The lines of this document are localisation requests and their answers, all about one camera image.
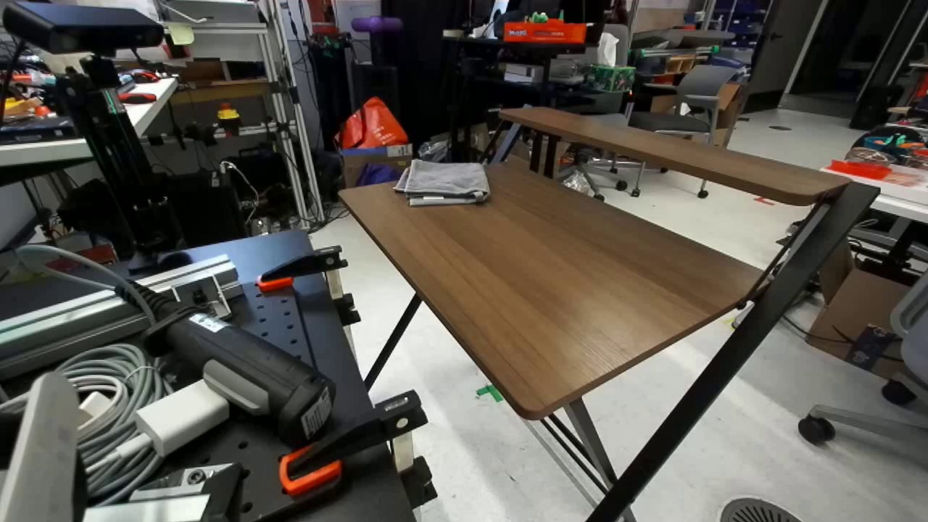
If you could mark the grey towel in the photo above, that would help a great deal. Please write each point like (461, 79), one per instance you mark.
(426, 181)

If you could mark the brown wooden desk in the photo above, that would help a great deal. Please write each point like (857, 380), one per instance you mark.
(554, 293)

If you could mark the orange bag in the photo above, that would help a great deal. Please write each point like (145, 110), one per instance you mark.
(371, 126)

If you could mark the black orange clamp rear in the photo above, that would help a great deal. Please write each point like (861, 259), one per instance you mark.
(306, 264)

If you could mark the black orange clamp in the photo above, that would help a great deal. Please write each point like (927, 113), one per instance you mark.
(306, 264)
(319, 464)

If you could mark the black perforated mounting table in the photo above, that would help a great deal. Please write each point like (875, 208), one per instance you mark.
(306, 326)

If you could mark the orange box on shelf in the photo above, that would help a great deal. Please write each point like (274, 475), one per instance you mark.
(544, 32)

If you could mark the black grey handheld device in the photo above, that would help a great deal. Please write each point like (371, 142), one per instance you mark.
(245, 369)

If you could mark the black orange clamp front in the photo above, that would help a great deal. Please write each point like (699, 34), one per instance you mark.
(319, 464)

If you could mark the brown wooden upper shelf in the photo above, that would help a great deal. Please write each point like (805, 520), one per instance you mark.
(759, 174)

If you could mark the grey office chair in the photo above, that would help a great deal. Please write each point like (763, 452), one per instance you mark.
(696, 106)

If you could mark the white power adapter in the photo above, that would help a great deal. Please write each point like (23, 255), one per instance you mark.
(180, 414)

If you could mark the cardboard box on floor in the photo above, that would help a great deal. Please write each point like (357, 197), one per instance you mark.
(854, 323)

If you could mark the white table at right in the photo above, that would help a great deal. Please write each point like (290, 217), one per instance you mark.
(904, 188)

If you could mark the grey chair base right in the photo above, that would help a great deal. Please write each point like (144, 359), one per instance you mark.
(890, 403)

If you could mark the silver aluminium rail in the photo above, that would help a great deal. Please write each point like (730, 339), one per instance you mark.
(102, 316)

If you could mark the black camera on tripod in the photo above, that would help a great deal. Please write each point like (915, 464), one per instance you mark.
(92, 97)

